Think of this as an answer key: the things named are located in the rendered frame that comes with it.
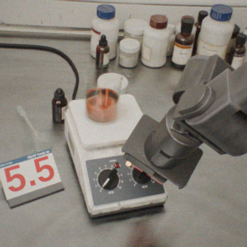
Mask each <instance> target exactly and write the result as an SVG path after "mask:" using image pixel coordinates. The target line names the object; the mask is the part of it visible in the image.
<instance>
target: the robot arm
mask: <svg viewBox="0 0 247 247"><path fill-rule="evenodd" d="M173 102H174V104H175V105H173V106H172V108H171V109H170V110H169V111H168V112H167V114H166V115H165V116H164V117H163V118H162V119H161V121H160V122H158V121H157V120H155V119H153V118H152V117H149V116H148V115H143V116H142V117H141V118H140V120H139V121H138V123H137V125H136V126H135V128H134V129H133V130H132V132H131V134H130V136H129V138H128V139H127V141H126V142H125V143H124V145H123V146H122V148H121V151H122V153H124V155H123V157H124V158H125V159H126V160H127V161H129V162H130V163H131V165H132V166H133V167H135V168H136V169H138V170H139V171H141V172H145V173H146V174H147V175H148V176H150V177H151V178H152V179H154V180H155V181H157V182H159V183H160V184H164V183H165V182H166V181H167V180H169V181H171V182H172V183H173V184H175V185H177V186H178V187H179V189H182V188H183V187H185V186H186V185H187V183H188V181H189V179H190V178H191V176H192V174H193V172H194V170H195V168H196V165H197V164H198V163H199V161H200V159H201V157H202V155H203V150H202V149H201V148H199V146H201V145H202V144H203V143H205V144H206V145H208V146H209V147H210V148H212V149H214V150H215V151H216V152H217V153H218V154H220V155H222V154H229V155H231V156H234V157H237V156H240V155H244V154H246V153H247V61H246V62H245V63H244V64H243V65H241V66H240V67H239V68H237V69H236V70H235V69H234V68H233V67H232V66H231V65H229V64H228V63H227V62H226V61H225V60H224V59H222V58H221V57H220V56H219V55H217V54H215V55H212V56H206V55H196V56H192V57H190V58H189V59H188V61H187V64H186V66H185V68H184V70H183V72H182V75H181V77H180V79H179V82H178V84H177V86H176V88H175V90H174V93H173Z"/></svg>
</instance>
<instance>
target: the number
mask: <svg viewBox="0 0 247 247"><path fill-rule="evenodd" d="M0 172H1V176H2V179H3V182H4V185H5V187H6V191H7V194H8V196H9V195H12V194H15V193H17V192H21V191H24V190H27V189H30V188H32V187H36V186H39V185H42V184H45V183H47V182H50V181H53V180H57V179H58V176H57V173H56V169H55V166H54V162H53V159H52V156H51V153H50V154H46V155H42V156H40V157H37V158H33V159H29V160H26V161H24V162H21V163H17V164H14V165H10V166H8V167H4V168H0Z"/></svg>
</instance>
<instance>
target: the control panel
mask: <svg viewBox="0 0 247 247"><path fill-rule="evenodd" d="M85 163H86V166H87V172H88V179H89V185H90V190H91V193H92V199H93V204H94V206H99V205H104V204H108V203H114V202H120V201H126V200H131V199H134V198H141V197H146V196H152V195H158V194H163V193H165V192H164V187H163V184H160V183H159V182H157V181H155V180H154V179H152V178H151V179H150V181H149V182H147V183H145V184H140V183H138V182H136V181H135V180H134V178H133V176H132V171H133V169H134V167H133V166H132V165H130V166H128V165H127V164H126V163H127V160H126V159H125V158H124V155H118V156H114V157H103V158H97V159H90V160H86V161H85ZM115 163H118V164H119V167H118V168H116V167H115ZM106 169H110V170H113V169H117V175H118V179H119V181H118V184H117V185H116V187H115V188H114V189H110V190H106V189H103V188H102V187H101V186H100V184H99V180H98V178H99V175H100V173H101V172H102V171H103V170H106Z"/></svg>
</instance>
